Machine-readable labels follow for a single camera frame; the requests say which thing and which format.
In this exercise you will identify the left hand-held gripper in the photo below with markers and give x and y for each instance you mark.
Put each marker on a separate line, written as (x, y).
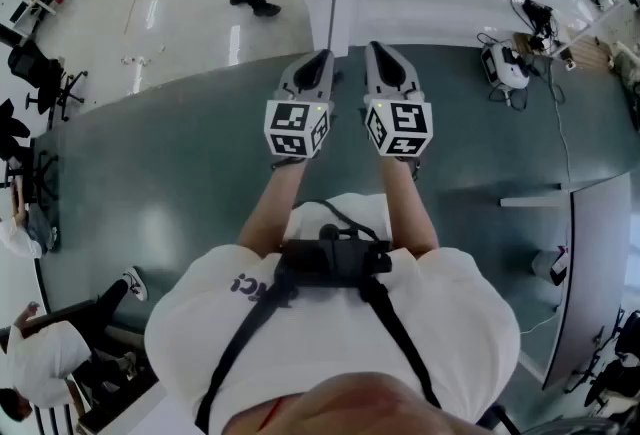
(287, 120)

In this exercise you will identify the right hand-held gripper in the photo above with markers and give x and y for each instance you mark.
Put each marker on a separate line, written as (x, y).
(407, 118)

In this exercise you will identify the person's left forearm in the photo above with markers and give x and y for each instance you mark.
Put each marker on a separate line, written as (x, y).
(272, 208)

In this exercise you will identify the person's right forearm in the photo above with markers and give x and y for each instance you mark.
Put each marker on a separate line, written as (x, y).
(405, 208)

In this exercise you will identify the white machine with screen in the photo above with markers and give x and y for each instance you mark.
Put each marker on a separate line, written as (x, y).
(517, 75)

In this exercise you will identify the scattered small white bottles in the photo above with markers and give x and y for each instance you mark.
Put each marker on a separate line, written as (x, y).
(127, 59)

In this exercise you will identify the black chest-mounted device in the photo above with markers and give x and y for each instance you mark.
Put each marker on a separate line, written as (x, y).
(330, 263)

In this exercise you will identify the grey waste bin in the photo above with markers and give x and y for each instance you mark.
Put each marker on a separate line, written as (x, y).
(545, 265)

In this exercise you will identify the person's white shirt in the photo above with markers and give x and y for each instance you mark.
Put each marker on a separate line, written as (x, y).
(325, 338)

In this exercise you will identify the grey curved desk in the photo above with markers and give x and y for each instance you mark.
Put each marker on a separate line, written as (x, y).
(595, 248)

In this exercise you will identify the black mesh office chair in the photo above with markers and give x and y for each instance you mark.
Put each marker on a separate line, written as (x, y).
(37, 68)

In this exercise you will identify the jacket-covered black office chair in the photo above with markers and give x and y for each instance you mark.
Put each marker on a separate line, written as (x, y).
(12, 128)

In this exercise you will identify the person's face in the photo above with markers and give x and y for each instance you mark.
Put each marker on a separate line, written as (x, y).
(360, 408)

